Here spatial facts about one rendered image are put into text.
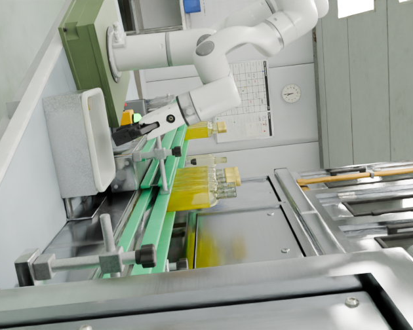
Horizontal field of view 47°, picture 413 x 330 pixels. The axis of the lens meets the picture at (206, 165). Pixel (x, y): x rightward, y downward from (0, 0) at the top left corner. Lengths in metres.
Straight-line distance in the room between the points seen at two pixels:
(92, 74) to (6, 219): 0.56
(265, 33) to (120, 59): 0.41
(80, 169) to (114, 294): 0.71
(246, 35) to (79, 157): 0.46
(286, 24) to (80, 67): 0.53
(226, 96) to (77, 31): 0.43
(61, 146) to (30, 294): 0.68
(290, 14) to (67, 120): 0.57
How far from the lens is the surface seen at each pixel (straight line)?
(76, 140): 1.04
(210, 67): 1.09
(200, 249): 1.29
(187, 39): 1.31
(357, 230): 1.46
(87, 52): 1.26
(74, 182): 1.06
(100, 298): 0.36
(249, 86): 7.20
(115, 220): 1.04
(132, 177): 1.23
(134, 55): 1.33
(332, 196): 1.76
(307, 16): 1.20
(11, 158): 0.88
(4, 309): 0.39
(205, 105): 1.06
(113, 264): 0.60
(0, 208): 0.82
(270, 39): 1.15
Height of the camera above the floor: 1.10
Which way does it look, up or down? 1 degrees down
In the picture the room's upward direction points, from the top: 84 degrees clockwise
